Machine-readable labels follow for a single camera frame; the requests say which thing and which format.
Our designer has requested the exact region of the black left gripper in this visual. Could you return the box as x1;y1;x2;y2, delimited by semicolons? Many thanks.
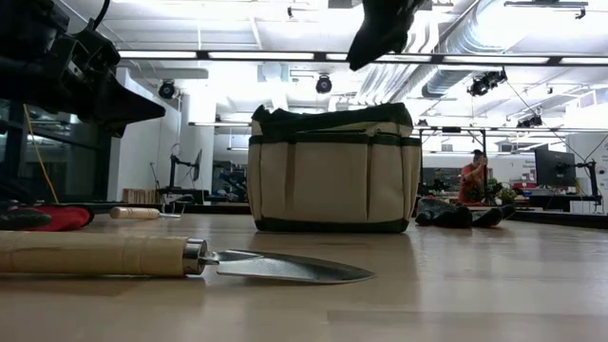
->
47;28;166;138

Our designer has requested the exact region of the hand cultivator wooden handle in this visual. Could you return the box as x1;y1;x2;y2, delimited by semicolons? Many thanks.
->
108;205;182;220

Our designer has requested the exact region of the black and red work glove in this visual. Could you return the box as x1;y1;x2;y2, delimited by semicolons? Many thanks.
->
0;202;95;233

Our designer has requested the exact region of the steel trowel wooden handle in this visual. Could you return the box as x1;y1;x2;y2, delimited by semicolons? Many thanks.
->
0;231;377;286

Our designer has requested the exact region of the black glove red knit cuff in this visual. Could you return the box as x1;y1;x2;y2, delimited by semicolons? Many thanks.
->
414;196;518;230

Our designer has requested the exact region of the monitor on arm mount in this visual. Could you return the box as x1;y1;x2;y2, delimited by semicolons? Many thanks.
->
168;148;204;191

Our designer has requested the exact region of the cream canvas green-trimmed gardening bag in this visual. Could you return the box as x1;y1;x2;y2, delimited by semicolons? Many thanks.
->
246;102;423;234

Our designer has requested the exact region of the wooden crate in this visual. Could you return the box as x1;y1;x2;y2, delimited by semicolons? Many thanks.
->
122;187;159;205

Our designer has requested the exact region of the overhead LED light bar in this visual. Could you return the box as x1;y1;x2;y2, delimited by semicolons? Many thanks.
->
116;48;608;67

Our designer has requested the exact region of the person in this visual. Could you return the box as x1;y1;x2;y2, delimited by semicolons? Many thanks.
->
458;148;491;206

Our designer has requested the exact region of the green bushy background plant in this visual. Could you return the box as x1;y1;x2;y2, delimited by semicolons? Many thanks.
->
484;178;519;206

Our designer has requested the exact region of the black computer monitor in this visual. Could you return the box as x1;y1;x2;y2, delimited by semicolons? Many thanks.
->
534;148;579;189

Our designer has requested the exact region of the silver ventilation duct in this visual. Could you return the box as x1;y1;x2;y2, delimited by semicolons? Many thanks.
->
420;0;504;99

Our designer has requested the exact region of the black ceiling camera cluster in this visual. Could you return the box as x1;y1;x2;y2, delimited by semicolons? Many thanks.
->
465;68;508;98

